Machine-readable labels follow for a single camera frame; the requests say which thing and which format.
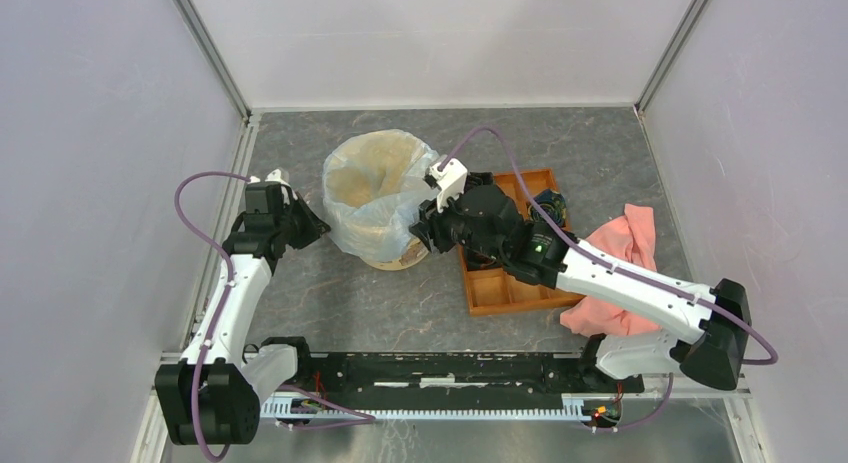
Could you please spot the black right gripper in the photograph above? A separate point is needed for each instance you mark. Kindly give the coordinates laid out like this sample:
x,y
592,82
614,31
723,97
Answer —
x,y
422,230

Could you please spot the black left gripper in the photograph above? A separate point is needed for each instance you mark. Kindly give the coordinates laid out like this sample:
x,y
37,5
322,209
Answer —
x,y
315,227

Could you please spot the yellow capybara trash bin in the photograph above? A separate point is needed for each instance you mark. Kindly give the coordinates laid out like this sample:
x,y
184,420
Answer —
x,y
384,195

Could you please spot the light blue plastic trash bag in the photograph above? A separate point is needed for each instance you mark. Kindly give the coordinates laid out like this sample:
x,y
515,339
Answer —
x,y
371,195

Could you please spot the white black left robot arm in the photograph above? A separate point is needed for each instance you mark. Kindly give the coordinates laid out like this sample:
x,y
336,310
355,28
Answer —
x,y
211,395

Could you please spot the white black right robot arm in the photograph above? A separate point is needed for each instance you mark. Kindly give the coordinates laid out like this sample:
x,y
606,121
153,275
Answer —
x,y
702,330

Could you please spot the orange compartment tray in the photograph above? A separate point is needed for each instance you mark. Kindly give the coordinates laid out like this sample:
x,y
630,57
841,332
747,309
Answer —
x,y
492,291

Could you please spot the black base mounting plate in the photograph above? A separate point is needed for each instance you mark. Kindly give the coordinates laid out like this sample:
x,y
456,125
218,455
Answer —
x,y
455,381

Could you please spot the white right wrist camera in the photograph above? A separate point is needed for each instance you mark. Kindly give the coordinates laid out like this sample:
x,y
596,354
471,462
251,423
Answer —
x,y
448,175

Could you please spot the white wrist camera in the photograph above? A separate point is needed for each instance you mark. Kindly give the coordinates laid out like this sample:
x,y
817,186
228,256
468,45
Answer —
x,y
448,175
281,177

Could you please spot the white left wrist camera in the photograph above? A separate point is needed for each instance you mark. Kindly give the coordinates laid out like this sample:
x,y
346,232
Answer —
x,y
281,177

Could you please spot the white slotted cable duct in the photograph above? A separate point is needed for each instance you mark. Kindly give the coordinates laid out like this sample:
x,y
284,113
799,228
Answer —
x,y
288,406

